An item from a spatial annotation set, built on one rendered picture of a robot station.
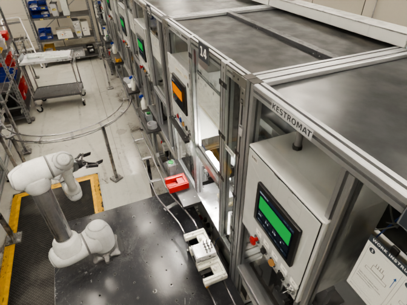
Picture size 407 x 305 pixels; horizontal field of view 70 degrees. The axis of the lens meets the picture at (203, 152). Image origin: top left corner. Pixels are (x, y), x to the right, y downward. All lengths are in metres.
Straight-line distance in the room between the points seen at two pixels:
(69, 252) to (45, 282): 1.11
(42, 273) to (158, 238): 1.34
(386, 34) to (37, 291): 3.09
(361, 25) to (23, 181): 1.87
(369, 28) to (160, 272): 1.83
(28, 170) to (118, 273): 0.88
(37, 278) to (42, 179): 1.60
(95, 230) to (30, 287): 1.26
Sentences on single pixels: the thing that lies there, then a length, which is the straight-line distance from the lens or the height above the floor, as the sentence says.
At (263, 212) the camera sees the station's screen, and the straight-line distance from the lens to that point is 1.15.
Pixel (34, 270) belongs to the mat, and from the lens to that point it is 3.25.
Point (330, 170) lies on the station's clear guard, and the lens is 0.85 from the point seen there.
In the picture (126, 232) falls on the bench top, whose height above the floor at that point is 0.68.
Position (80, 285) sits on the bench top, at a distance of 2.17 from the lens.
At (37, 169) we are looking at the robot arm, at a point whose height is 1.49.
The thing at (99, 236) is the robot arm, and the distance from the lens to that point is 2.04.
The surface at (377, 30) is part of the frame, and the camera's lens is 1.68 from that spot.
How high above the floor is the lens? 2.45
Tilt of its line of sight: 37 degrees down
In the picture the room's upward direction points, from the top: 1 degrees counter-clockwise
